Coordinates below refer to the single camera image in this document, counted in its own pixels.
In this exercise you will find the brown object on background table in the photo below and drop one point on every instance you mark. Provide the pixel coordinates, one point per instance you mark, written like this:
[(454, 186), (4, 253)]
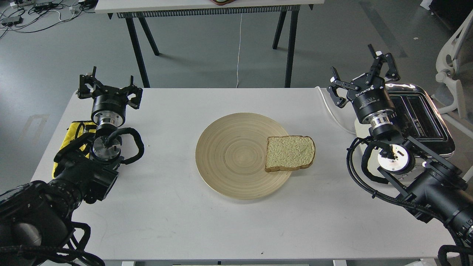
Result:
[(222, 2)]

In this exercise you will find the yellow cloth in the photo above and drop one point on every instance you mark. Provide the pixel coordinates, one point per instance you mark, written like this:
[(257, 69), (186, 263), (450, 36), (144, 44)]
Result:
[(76, 129)]

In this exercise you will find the white office chair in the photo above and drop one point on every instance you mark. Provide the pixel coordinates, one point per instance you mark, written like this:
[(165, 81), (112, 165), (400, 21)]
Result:
[(454, 72)]

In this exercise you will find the background white table black legs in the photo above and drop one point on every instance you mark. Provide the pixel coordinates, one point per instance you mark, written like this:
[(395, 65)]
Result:
[(142, 9)]

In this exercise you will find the slice of bread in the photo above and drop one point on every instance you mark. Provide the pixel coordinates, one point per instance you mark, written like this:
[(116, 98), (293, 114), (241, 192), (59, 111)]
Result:
[(289, 153)]

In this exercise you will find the round bamboo plate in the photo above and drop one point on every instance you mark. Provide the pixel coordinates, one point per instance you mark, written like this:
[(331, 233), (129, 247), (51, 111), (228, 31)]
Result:
[(231, 155)]

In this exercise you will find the cream white toaster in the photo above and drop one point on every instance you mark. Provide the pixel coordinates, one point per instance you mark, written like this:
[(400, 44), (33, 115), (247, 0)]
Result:
[(418, 117)]

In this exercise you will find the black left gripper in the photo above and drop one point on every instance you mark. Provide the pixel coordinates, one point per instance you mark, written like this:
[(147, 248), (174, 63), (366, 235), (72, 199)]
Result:
[(109, 104)]

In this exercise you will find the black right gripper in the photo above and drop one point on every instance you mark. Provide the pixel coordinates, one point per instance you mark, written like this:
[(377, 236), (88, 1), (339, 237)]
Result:
[(371, 101)]

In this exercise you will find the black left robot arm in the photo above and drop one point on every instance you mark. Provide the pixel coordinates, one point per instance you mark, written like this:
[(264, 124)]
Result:
[(36, 218)]

